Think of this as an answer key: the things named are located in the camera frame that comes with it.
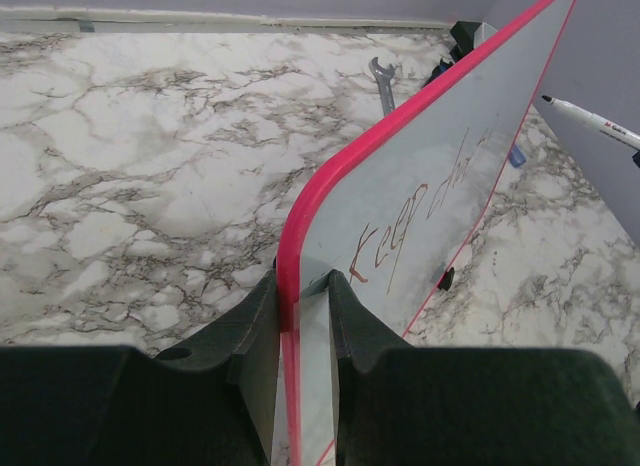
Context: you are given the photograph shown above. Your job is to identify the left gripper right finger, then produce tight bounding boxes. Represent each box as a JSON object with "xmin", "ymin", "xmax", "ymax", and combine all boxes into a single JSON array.
[{"xmin": 328, "ymin": 271, "xmax": 639, "ymax": 465}]

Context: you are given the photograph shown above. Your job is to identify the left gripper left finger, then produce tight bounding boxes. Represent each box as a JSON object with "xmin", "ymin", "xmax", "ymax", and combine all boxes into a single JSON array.
[{"xmin": 1, "ymin": 272, "xmax": 279, "ymax": 465}]

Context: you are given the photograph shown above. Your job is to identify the white marker pen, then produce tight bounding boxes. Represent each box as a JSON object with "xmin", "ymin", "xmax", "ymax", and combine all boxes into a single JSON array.
[{"xmin": 542, "ymin": 95, "xmax": 639, "ymax": 151}]

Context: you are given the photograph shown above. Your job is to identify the pink framed whiteboard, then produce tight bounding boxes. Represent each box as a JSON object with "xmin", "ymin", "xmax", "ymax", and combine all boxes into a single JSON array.
[{"xmin": 276, "ymin": 0, "xmax": 576, "ymax": 465}]

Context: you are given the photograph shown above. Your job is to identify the black whiteboard stand foot left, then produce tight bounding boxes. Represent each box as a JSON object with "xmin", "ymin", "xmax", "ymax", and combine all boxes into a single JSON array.
[{"xmin": 437, "ymin": 267, "xmax": 455, "ymax": 291}]

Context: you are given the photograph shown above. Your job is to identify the blue screwdriver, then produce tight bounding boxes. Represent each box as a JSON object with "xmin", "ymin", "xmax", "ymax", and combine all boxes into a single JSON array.
[{"xmin": 508, "ymin": 145, "xmax": 527, "ymax": 168}]

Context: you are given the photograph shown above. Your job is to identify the white rectangular box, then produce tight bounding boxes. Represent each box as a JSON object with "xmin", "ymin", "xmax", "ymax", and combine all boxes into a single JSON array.
[{"xmin": 473, "ymin": 22, "xmax": 497, "ymax": 49}]

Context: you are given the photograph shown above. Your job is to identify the black rectangular box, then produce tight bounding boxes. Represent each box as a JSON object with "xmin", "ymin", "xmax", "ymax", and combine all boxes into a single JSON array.
[{"xmin": 450, "ymin": 21, "xmax": 481, "ymax": 62}]

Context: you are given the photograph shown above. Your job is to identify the silver open-end wrench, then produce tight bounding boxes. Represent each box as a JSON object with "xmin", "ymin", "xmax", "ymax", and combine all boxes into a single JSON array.
[{"xmin": 369, "ymin": 57, "xmax": 396, "ymax": 116}]

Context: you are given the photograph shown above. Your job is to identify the blue handled pliers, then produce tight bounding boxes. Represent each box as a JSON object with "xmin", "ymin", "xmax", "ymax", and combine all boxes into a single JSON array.
[{"xmin": 424, "ymin": 59, "xmax": 453, "ymax": 86}]

